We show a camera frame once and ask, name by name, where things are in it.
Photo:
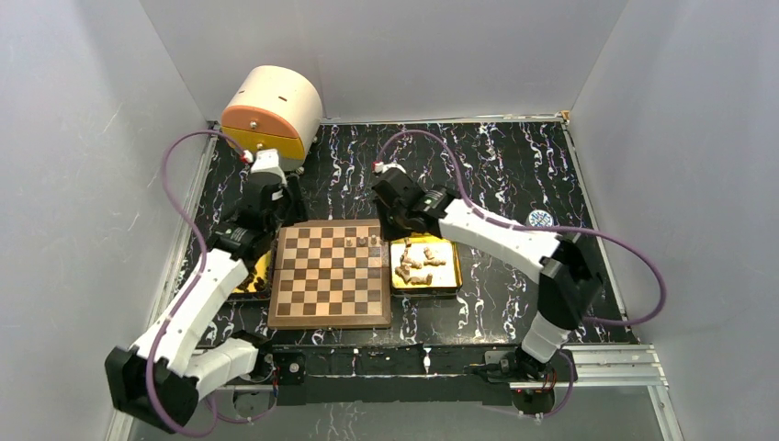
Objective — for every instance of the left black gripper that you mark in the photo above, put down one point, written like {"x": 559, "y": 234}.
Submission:
{"x": 291, "y": 194}

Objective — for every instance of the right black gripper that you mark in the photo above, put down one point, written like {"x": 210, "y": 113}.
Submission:
{"x": 389, "y": 233}

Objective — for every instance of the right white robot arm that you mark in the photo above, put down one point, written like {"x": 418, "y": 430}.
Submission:
{"x": 556, "y": 262}

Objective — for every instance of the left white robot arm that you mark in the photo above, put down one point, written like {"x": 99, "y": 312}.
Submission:
{"x": 160, "y": 379}

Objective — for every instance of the gold tin with light pieces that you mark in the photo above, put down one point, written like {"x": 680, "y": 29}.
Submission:
{"x": 450, "y": 289}

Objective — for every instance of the pile of light pieces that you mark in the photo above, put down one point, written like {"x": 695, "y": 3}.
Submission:
{"x": 419, "y": 262}

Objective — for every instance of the gold tin with dark pieces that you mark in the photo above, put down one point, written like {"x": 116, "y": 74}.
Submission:
{"x": 257, "y": 285}

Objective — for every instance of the round cream drawer box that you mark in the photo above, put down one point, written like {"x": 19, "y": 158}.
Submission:
{"x": 275, "y": 108}

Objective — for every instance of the wooden chessboard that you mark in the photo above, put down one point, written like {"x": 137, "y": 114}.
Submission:
{"x": 319, "y": 283}

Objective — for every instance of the small blue white jar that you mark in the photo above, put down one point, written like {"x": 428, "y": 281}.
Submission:
{"x": 540, "y": 218}

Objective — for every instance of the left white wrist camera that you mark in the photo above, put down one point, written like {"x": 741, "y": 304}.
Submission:
{"x": 265, "y": 167}

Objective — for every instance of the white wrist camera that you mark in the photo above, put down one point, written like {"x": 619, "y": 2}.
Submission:
{"x": 265, "y": 167}
{"x": 380, "y": 168}

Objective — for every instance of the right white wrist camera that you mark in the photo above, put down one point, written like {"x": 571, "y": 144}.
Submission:
{"x": 380, "y": 168}

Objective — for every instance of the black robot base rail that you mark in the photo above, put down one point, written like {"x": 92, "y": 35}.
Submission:
{"x": 491, "y": 375}

